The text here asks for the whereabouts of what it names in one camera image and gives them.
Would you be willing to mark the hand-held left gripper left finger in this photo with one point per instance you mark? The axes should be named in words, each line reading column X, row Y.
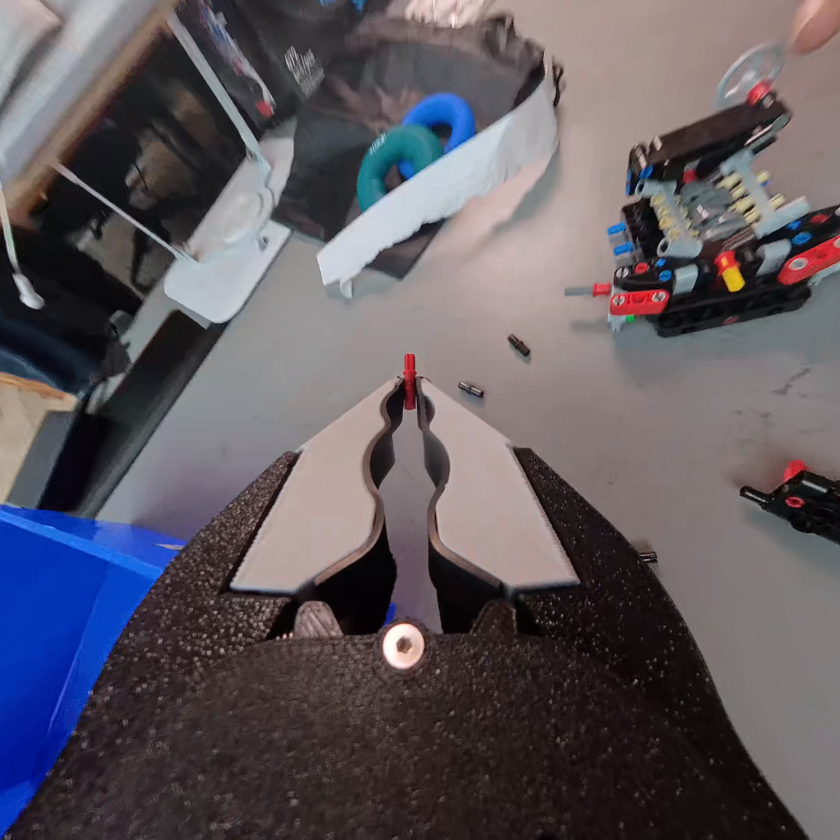
column 308, row 512

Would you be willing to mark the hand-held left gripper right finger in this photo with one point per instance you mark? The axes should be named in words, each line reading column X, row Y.
column 499, row 512

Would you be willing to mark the red brick pin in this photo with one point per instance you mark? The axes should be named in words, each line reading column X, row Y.
column 409, row 384

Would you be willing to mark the blue plastic bin white tag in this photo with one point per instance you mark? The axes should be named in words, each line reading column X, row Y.
column 52, row 590

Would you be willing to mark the black brick subassembly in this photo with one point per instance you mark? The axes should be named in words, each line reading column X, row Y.
column 807, row 505

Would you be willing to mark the toy brick engine chassis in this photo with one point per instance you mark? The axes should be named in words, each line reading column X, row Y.
column 709, row 216

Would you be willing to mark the person's right hand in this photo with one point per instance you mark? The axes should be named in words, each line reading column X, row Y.
column 817, row 23

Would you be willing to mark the white book stand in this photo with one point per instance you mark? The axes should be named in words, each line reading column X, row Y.
column 223, row 295

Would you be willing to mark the white paper strip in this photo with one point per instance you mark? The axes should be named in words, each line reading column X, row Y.
column 446, row 180

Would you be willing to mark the toy car box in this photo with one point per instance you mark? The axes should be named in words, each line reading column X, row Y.
column 223, row 59

